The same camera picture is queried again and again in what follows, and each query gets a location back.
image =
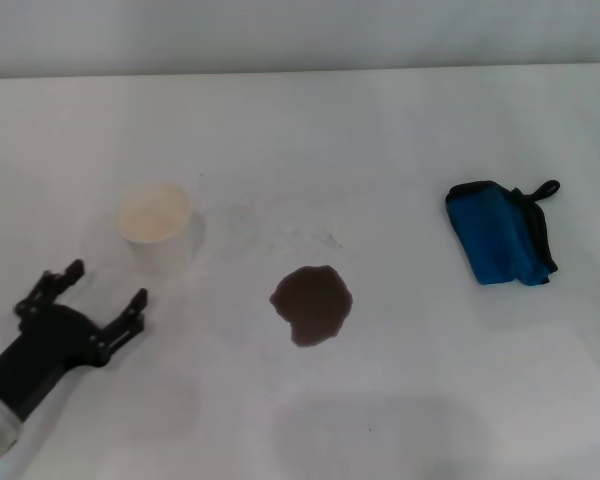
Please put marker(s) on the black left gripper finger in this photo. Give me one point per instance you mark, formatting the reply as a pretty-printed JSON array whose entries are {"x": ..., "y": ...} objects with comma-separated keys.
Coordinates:
[
  {"x": 47, "y": 290},
  {"x": 127, "y": 322}
]

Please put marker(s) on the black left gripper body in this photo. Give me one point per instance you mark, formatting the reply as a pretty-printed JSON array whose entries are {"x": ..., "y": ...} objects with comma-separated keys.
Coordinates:
[{"x": 50, "y": 345}]

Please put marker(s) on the white paper cup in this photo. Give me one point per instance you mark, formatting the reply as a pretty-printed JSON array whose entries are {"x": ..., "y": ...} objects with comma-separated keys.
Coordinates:
[{"x": 155, "y": 225}]

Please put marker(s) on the blue rag with black trim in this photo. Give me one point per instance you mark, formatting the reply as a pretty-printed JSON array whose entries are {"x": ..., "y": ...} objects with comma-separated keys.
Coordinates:
[{"x": 490, "y": 235}]

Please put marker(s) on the dark brown liquid stain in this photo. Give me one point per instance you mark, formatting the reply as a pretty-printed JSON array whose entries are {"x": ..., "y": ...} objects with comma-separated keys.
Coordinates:
[{"x": 310, "y": 302}]

